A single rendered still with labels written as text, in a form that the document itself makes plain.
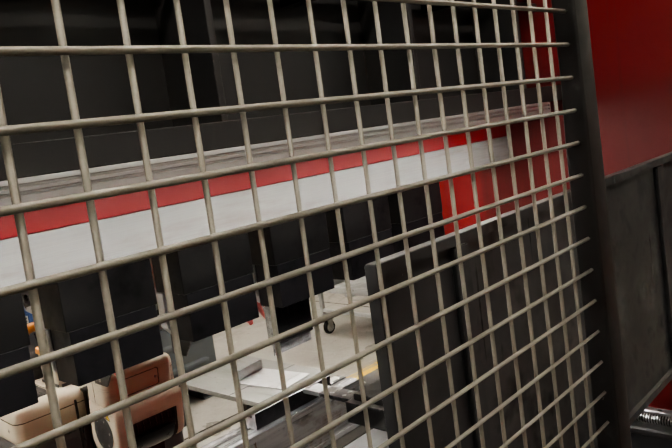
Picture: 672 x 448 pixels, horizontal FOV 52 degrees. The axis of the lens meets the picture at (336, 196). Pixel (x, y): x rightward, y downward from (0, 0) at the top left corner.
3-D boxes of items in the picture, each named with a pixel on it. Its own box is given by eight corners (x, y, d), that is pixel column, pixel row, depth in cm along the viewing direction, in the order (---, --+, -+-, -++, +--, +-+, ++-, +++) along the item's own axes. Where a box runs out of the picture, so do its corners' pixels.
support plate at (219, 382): (243, 358, 161) (242, 354, 161) (325, 374, 143) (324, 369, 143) (178, 387, 148) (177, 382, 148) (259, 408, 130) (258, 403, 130)
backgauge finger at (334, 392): (331, 384, 139) (327, 360, 138) (439, 406, 121) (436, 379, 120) (287, 407, 130) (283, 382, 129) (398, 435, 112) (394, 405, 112)
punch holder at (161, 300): (231, 312, 130) (217, 225, 128) (261, 316, 124) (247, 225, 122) (162, 337, 119) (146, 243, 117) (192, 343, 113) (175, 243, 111)
